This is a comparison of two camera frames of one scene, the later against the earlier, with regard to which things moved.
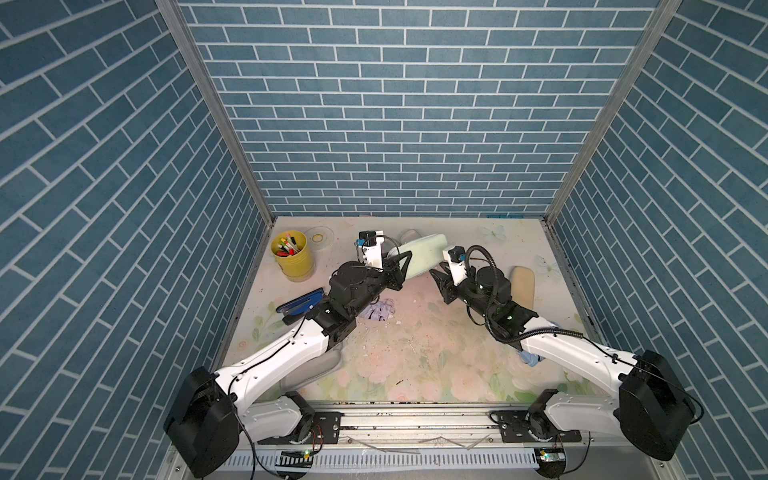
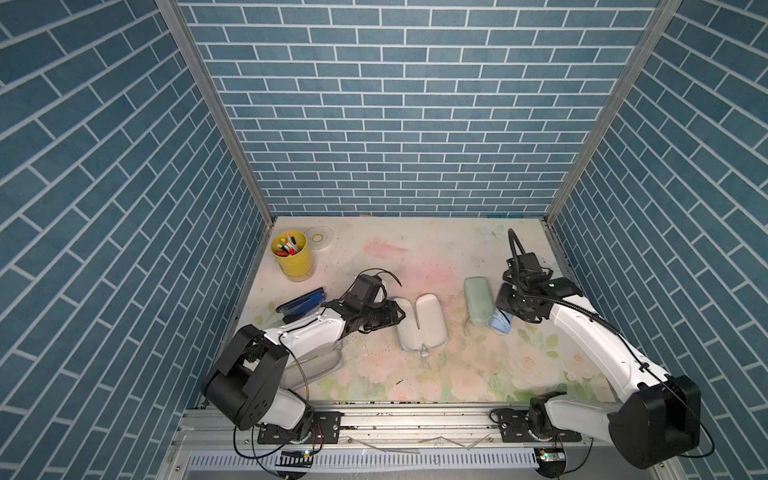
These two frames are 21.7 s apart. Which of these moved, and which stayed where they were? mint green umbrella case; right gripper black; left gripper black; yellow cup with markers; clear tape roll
Moved: mint green umbrella case; right gripper black; left gripper black
Stayed: yellow cup with markers; clear tape roll
